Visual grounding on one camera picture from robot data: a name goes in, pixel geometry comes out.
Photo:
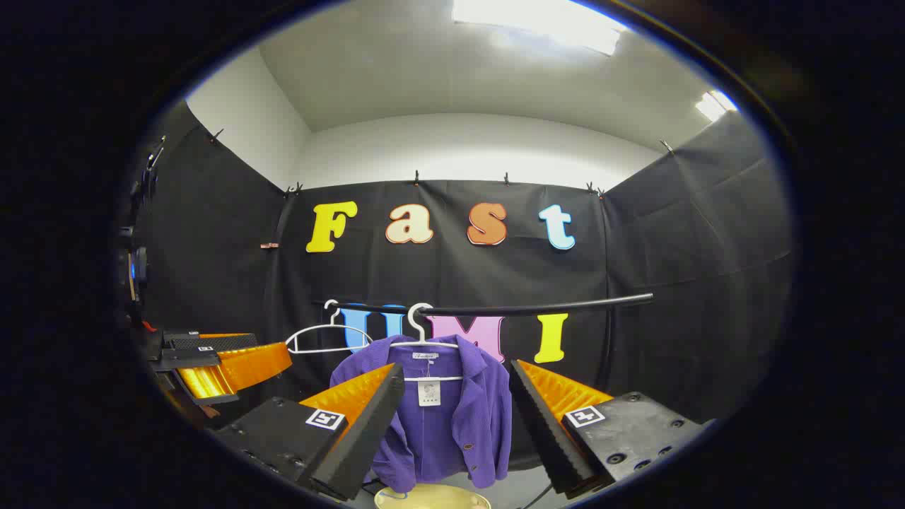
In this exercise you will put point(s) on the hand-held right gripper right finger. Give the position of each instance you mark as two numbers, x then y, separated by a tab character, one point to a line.
544	431

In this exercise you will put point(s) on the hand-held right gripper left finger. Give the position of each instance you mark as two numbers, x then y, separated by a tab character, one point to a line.
368	431

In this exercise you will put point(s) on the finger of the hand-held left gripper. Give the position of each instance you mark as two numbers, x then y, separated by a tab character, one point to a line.
212	341

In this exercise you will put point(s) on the beige laundry hamper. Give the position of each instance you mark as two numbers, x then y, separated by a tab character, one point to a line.
431	498

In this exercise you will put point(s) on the small white clothes hanger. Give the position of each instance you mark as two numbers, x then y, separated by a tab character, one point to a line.
318	329

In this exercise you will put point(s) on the black clothes rack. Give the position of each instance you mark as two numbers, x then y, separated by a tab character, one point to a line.
537	307

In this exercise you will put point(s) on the large white clothes hanger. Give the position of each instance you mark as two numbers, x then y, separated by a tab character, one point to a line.
412	313

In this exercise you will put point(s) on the black backdrop cloth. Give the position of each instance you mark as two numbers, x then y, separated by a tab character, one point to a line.
459	276

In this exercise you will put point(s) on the small ceiling light panel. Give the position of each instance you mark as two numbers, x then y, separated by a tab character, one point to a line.
714	104

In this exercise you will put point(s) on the large ceiling light panel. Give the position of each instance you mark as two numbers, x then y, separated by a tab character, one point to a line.
537	21

